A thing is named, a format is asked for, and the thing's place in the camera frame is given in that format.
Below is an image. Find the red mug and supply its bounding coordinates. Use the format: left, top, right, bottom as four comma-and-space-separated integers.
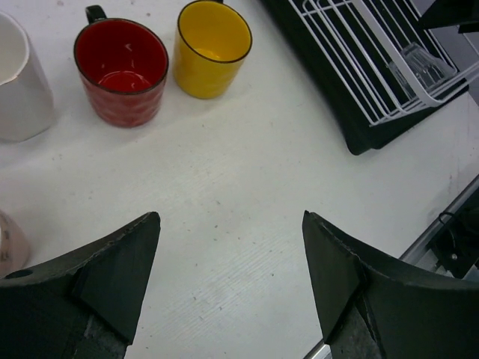
73, 4, 169, 128

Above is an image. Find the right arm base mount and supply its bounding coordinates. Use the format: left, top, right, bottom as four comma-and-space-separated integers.
431, 206, 478, 280

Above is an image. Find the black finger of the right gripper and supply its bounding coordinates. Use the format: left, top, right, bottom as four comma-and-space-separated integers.
419, 0, 478, 34

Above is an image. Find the clear drinking glass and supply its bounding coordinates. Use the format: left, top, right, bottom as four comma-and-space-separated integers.
400, 42, 457, 92

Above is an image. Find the white wire dish rack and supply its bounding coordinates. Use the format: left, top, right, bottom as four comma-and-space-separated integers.
289, 1, 478, 126

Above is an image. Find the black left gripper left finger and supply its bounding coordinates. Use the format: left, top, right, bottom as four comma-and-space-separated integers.
1, 212, 160, 358

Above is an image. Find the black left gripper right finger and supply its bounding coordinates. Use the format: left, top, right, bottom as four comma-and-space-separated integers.
302, 212, 478, 358

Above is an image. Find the white mug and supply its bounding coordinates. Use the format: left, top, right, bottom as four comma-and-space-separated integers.
1, 12, 55, 142

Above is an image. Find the black drip tray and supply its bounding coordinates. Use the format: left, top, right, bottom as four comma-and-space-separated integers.
264, 1, 478, 155

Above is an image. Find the pink beige mug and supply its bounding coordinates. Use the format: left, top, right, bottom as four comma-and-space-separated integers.
1, 211, 30, 278

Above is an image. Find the yellow mug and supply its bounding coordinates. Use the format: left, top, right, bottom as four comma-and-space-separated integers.
173, 1, 253, 99

